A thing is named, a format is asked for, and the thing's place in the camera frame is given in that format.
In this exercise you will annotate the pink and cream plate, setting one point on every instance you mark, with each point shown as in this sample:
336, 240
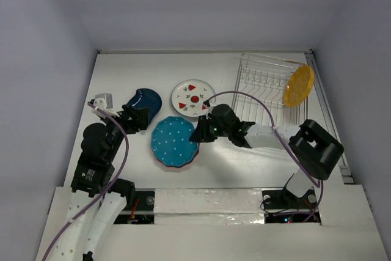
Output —
188, 103

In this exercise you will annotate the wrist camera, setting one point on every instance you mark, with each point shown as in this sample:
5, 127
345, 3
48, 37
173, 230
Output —
209, 104
103, 102

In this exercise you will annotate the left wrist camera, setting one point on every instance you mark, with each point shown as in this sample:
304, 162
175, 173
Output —
103, 102

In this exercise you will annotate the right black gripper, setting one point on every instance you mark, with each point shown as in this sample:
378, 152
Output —
202, 129

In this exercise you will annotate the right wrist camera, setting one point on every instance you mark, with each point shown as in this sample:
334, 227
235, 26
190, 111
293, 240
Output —
209, 104

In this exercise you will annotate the white patterned plate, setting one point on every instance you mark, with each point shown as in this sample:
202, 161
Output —
193, 84

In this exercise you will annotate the silver foil strip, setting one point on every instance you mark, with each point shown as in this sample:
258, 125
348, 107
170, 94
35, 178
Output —
212, 207

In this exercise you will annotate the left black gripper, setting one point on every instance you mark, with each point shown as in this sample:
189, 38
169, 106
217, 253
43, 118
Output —
139, 118

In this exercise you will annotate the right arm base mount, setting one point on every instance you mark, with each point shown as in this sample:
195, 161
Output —
280, 206

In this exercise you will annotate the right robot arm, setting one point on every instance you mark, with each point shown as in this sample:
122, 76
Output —
312, 148

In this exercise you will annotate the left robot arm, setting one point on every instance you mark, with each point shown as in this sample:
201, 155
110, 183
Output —
98, 194

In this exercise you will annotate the yellow plate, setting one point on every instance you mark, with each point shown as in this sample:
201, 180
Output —
299, 86

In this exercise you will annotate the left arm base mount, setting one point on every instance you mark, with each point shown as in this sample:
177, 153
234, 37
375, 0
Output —
141, 211

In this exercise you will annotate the dark blue plate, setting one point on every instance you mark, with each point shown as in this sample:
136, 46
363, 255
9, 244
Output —
146, 101

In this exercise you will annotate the wire dish rack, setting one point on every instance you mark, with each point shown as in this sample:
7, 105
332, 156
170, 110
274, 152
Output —
265, 78

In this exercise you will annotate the teal blue plate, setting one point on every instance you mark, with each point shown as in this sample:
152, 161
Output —
172, 131

